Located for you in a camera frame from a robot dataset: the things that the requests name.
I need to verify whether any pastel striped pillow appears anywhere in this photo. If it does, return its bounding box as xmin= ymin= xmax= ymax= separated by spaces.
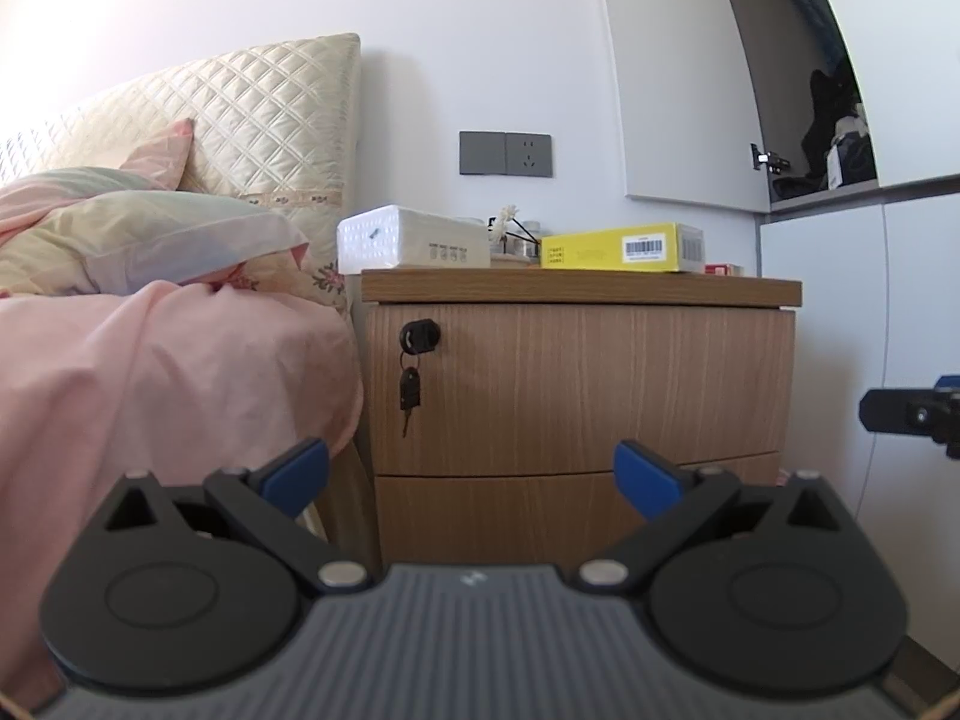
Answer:
xmin=0 ymin=190 xmax=312 ymax=298

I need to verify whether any yellow box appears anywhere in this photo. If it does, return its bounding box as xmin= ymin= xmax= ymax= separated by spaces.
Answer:
xmin=540 ymin=223 xmax=707 ymax=275

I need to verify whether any plain wooden drawer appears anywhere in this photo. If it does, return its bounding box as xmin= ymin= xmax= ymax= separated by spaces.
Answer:
xmin=373 ymin=452 xmax=785 ymax=567

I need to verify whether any cream quilted cushion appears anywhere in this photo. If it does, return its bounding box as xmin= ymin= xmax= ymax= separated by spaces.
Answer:
xmin=0 ymin=34 xmax=362 ymax=316

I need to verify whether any metal door hinge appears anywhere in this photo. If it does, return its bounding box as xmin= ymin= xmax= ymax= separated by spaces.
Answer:
xmin=748 ymin=142 xmax=793 ymax=174

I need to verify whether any wooden nightstand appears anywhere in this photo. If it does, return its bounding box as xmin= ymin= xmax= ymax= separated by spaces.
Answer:
xmin=360 ymin=268 xmax=803 ymax=567

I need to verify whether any white tissue pack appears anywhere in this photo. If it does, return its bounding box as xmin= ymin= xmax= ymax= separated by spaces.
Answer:
xmin=337 ymin=205 xmax=492 ymax=275

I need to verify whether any pink blanket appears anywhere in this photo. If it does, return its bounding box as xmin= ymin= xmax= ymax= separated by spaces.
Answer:
xmin=0 ymin=255 xmax=365 ymax=713

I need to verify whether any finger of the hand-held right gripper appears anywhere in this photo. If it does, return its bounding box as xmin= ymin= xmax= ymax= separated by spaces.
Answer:
xmin=859 ymin=373 xmax=960 ymax=460

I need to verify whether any black clothing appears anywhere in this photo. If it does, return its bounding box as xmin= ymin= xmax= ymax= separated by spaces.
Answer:
xmin=772 ymin=67 xmax=878 ymax=200

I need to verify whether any white wardrobe door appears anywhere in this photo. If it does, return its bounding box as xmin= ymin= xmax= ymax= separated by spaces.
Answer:
xmin=796 ymin=0 xmax=960 ymax=190
xmin=592 ymin=0 xmax=773 ymax=215

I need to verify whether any pink pillow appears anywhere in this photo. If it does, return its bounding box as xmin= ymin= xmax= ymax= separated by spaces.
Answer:
xmin=0 ymin=118 xmax=197 ymax=200

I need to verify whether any grey wall socket panel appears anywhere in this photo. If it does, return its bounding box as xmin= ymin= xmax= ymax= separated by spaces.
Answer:
xmin=460 ymin=131 xmax=508 ymax=178

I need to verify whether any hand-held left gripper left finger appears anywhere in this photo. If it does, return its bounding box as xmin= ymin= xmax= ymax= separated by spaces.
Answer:
xmin=99 ymin=437 xmax=372 ymax=598

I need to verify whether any black key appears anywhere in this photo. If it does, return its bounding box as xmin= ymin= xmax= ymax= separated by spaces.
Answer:
xmin=399 ymin=361 xmax=422 ymax=437

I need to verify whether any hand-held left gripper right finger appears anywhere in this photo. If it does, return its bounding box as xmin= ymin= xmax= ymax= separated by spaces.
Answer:
xmin=577 ymin=439 xmax=863 ymax=598

